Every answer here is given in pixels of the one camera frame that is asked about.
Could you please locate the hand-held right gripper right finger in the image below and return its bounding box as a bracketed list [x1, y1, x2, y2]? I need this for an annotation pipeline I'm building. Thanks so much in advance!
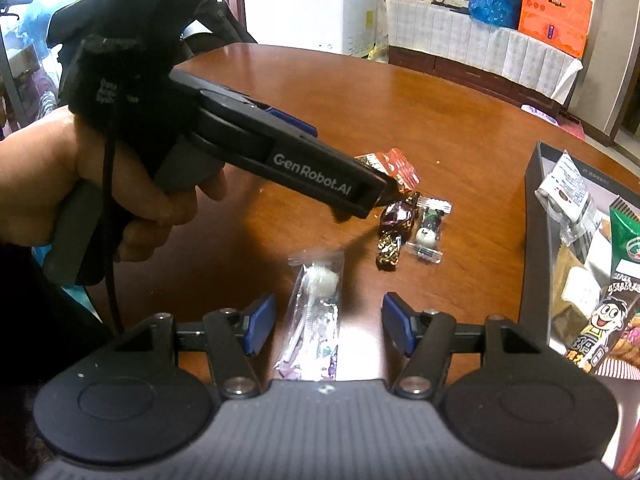
[381, 293, 551, 401]

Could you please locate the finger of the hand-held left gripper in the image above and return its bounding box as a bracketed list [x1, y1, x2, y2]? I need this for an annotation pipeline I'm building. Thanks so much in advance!
[200, 86, 319, 141]
[364, 169, 404, 217]

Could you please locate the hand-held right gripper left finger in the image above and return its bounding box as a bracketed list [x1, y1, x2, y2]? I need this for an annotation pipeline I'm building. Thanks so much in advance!
[100, 293, 277, 401]

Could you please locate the red snack packet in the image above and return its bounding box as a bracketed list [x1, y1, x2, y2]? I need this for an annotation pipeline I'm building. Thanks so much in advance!
[354, 147, 420, 197]

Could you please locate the clear lollipop packet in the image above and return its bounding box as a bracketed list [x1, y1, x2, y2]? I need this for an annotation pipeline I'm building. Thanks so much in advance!
[272, 251, 347, 382]

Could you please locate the grey cardboard box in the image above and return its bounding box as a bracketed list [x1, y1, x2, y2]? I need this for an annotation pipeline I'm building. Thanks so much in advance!
[517, 141, 640, 480]

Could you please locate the white snack packet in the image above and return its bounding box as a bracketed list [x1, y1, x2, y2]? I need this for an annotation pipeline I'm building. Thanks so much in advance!
[534, 150, 604, 262]

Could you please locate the gold packet with white label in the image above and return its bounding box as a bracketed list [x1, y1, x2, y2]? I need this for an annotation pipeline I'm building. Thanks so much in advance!
[551, 246, 614, 349]

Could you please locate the tan peanut snack packet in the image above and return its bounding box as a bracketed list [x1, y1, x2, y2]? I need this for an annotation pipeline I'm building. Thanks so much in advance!
[618, 305, 640, 361]

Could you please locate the green snack packet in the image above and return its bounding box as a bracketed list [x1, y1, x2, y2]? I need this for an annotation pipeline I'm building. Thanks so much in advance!
[607, 196, 640, 274]

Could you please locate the person's left hand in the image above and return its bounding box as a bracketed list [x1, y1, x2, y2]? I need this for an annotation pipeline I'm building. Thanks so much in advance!
[0, 105, 227, 263]

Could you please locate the purple wrapped candy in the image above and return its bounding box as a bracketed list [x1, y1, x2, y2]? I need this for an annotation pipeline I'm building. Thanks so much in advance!
[375, 191, 422, 272]

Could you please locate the clear packet with white candy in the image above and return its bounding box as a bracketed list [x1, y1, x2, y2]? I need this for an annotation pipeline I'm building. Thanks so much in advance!
[405, 197, 454, 265]

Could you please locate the black backpack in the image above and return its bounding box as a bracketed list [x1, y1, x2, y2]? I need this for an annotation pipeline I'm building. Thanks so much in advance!
[46, 0, 259, 59]

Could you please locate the white chest freezer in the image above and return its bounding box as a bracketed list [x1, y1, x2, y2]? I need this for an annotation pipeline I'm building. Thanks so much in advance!
[240, 0, 382, 57]

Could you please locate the cloth-covered TV cabinet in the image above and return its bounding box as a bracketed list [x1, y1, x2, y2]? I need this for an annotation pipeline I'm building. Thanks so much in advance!
[385, 0, 584, 104]

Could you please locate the pink plastic bag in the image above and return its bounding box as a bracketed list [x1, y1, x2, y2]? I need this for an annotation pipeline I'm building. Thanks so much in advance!
[556, 114, 587, 142]

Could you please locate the cartoon print snack packet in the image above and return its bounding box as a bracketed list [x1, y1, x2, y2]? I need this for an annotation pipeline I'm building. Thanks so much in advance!
[570, 260, 640, 377]

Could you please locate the cluttered metal shelf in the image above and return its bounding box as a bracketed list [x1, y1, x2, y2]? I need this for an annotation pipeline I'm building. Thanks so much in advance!
[0, 0, 68, 138]

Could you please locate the orange gift bag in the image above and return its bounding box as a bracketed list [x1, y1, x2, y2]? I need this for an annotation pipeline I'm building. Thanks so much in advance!
[517, 0, 594, 60]

